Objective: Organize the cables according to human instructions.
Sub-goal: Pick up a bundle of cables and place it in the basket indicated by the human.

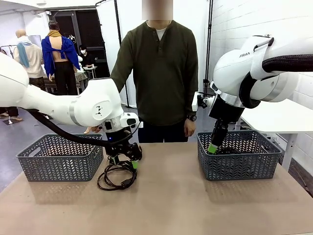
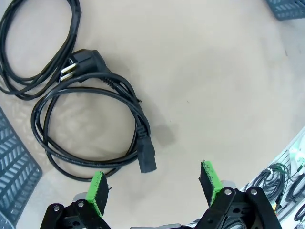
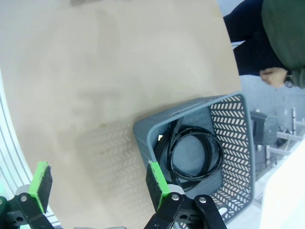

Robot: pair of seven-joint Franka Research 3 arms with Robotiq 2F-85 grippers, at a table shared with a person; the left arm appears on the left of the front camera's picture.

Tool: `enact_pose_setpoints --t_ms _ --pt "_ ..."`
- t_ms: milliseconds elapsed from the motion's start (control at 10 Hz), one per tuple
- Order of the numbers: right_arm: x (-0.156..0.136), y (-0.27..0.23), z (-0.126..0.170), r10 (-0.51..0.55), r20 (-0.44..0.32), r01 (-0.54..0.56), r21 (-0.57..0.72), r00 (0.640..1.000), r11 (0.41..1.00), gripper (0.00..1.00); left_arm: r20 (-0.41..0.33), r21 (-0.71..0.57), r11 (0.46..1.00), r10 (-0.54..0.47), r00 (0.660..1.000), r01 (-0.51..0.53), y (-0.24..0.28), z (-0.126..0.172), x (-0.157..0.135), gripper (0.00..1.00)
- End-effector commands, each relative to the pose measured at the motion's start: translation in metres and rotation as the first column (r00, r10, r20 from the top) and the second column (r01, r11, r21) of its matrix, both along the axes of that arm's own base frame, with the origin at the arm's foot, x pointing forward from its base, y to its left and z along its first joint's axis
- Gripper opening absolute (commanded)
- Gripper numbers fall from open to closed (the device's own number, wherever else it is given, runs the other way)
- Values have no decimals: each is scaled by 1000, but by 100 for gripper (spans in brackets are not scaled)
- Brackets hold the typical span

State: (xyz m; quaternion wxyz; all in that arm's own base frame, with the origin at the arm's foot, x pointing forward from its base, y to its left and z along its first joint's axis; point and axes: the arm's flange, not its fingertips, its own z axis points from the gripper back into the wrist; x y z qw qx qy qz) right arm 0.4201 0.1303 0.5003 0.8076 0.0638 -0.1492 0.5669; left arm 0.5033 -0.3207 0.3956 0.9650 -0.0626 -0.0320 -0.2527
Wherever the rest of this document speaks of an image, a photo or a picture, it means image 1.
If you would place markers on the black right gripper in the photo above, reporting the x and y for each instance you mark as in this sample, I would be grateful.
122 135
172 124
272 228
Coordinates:
226 110

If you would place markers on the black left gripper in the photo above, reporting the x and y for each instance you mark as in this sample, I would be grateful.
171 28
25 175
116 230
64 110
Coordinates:
117 147

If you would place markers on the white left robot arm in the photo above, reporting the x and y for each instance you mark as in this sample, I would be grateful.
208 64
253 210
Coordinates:
97 107

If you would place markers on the person's right forearm green sleeve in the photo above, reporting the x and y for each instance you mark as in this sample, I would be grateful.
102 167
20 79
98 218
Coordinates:
119 78

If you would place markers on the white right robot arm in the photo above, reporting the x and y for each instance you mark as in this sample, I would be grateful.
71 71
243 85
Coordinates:
232 68

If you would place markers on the person's left forearm green sleeve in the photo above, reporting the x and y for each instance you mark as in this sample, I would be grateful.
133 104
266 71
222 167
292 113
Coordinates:
192 100

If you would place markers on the person's left hand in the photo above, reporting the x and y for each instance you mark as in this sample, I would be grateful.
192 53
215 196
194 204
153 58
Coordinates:
190 128

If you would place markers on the person's right hand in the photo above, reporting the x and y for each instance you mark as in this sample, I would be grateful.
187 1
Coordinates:
92 129

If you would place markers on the black wristwatch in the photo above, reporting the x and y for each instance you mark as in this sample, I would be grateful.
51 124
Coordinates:
192 118

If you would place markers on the grey plastic lattice basket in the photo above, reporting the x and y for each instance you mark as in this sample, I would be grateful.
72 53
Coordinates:
244 169
61 169

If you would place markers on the white side table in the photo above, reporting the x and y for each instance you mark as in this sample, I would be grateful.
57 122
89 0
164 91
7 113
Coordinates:
281 117

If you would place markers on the person in green sweater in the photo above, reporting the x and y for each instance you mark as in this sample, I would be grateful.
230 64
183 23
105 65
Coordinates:
161 73

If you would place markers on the table with patterned cloth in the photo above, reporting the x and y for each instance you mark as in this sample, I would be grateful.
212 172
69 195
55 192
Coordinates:
82 78

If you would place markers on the small grey desk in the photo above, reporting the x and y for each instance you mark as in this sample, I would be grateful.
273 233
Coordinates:
91 68

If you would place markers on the black light stand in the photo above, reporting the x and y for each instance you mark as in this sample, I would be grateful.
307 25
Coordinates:
209 36

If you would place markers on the seated person with mask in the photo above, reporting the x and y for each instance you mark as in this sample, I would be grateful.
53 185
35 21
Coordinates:
85 57

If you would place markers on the white fabric backdrop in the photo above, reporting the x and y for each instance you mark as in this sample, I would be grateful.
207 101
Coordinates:
105 36

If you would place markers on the mannequin with blue shirt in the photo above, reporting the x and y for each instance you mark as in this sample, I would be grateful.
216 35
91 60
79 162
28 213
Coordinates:
52 49

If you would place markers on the mannequin beige sweater blue scarf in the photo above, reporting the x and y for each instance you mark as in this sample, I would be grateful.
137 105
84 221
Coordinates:
31 58

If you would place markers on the black slanted backdrop pole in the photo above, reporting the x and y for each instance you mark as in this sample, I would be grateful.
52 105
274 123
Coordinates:
117 19

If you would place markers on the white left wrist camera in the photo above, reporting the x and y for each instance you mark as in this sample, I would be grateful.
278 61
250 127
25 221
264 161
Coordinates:
132 121

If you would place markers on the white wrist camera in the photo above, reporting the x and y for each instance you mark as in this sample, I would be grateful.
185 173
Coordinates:
132 121
194 101

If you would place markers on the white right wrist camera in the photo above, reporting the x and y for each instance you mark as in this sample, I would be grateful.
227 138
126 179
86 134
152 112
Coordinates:
194 101

